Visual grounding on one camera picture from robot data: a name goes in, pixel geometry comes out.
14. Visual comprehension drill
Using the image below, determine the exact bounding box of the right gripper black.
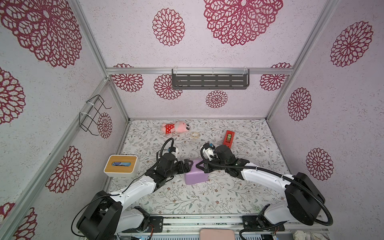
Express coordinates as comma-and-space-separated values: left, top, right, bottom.
194, 158, 228, 174

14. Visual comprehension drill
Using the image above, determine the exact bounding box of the pink wrapping paper sheet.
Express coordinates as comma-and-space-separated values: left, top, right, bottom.
185, 159, 209, 185

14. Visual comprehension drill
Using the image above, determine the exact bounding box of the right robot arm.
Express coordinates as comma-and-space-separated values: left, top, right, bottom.
197, 143, 334, 237

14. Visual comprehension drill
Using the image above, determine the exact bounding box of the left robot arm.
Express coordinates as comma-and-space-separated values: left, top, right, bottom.
71, 153, 193, 240

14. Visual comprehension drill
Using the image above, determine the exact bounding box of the white tissue box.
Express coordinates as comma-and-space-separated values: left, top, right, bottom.
104, 155, 140, 178

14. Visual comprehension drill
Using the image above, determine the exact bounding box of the clear tape roll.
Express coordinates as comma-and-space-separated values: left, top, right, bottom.
191, 132, 201, 139

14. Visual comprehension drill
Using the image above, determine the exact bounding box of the red tape dispenser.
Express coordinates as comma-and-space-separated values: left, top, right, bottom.
223, 131, 235, 148

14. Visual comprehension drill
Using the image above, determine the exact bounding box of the pink plush toy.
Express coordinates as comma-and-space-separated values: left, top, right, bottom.
161, 121, 190, 135

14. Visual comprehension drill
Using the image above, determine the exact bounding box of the white cloth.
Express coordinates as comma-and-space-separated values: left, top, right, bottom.
293, 231, 329, 240

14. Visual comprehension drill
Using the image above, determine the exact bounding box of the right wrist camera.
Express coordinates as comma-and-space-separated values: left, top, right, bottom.
203, 143, 216, 161

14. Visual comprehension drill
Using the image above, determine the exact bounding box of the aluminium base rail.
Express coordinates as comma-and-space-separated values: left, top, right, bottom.
77, 213, 328, 235

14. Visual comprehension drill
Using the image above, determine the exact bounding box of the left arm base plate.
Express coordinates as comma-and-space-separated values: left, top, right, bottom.
122, 216, 164, 233

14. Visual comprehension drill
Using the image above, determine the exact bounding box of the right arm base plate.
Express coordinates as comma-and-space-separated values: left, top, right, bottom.
242, 215, 285, 232

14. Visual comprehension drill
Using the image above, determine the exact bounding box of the grey wall shelf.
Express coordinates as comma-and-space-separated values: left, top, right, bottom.
171, 69, 250, 90

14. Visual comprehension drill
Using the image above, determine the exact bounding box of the black wire wall rack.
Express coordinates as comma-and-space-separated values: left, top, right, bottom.
78, 94, 111, 136

